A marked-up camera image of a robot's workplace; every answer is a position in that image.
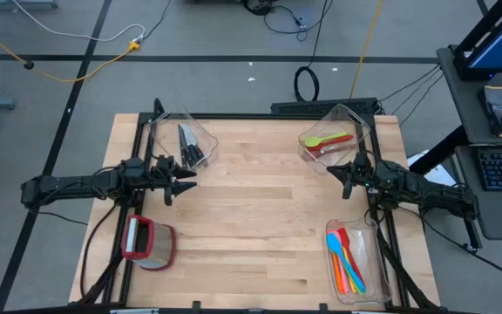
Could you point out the red-framed metal box grater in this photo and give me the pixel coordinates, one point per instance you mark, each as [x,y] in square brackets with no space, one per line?
[146,242]

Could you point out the black table clamp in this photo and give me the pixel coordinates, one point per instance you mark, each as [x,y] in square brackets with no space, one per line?
[323,307]
[196,306]

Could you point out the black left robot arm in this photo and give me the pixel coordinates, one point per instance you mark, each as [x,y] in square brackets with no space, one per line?
[72,185]

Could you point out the green silicone spoon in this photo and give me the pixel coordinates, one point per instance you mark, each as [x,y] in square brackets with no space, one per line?
[313,141]

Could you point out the long black power strip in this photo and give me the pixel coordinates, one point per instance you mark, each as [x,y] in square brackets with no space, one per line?
[320,107]

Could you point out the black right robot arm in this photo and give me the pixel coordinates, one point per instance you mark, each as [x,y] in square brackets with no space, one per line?
[429,196]

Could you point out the small black puck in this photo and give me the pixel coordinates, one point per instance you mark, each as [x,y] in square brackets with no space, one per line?
[28,65]

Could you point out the computer monitor blue screen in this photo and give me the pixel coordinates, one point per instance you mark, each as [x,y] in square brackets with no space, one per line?
[499,43]

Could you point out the clear plastic bin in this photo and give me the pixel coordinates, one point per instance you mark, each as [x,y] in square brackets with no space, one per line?
[375,261]
[342,120]
[164,131]

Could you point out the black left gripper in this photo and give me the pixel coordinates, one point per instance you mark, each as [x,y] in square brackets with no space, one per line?
[166,181]

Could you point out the green silicone spatula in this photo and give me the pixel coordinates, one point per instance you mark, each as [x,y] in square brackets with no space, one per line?
[357,291]

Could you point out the pink silicone spoon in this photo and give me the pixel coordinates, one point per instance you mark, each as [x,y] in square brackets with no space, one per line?
[342,270]

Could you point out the grey computer cart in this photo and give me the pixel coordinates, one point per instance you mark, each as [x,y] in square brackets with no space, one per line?
[464,113]

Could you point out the red silicone spatula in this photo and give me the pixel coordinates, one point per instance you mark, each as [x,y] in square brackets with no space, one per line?
[344,235]

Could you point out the grey black work gloves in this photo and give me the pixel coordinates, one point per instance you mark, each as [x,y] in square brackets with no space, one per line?
[499,111]

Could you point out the orange silicone spatula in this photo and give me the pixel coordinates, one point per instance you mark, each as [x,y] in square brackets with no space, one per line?
[336,275]

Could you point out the yellow silicone spatula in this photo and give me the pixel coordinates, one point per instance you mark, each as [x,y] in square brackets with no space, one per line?
[350,275]

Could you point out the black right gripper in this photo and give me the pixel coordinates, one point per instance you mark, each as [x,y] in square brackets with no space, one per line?
[362,172]

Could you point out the blue silicone spoon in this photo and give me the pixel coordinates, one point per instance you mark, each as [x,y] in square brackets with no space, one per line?
[334,244]

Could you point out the white paper sheet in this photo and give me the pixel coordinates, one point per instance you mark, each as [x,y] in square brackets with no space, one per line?
[440,174]

